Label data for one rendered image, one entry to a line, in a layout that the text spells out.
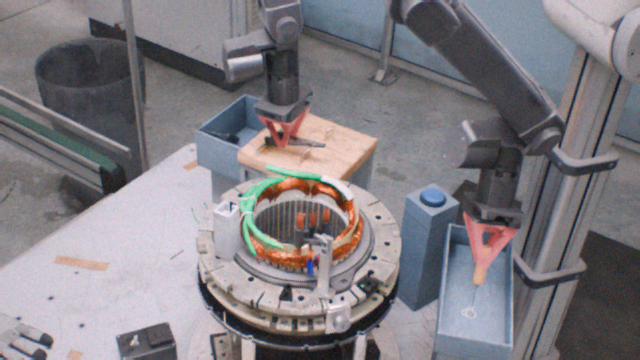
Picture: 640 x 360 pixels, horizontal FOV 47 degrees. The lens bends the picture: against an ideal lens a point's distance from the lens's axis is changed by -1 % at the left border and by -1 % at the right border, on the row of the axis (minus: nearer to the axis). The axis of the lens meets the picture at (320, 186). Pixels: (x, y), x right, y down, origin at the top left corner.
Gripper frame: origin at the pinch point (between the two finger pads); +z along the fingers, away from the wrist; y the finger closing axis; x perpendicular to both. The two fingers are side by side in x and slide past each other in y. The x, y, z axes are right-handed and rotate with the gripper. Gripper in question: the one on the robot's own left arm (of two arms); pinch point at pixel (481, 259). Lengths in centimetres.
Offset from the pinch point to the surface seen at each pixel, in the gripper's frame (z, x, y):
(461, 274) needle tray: 5.8, 0.4, -8.5
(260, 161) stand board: -3.9, -33.7, -31.1
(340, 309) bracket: 7.4, -21.4, 6.4
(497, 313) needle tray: 8.7, 4.5, -0.5
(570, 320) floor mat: 59, 81, -119
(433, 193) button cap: -3.2, -2.1, -25.0
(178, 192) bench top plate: 14, -50, -67
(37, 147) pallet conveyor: 14, -90, -95
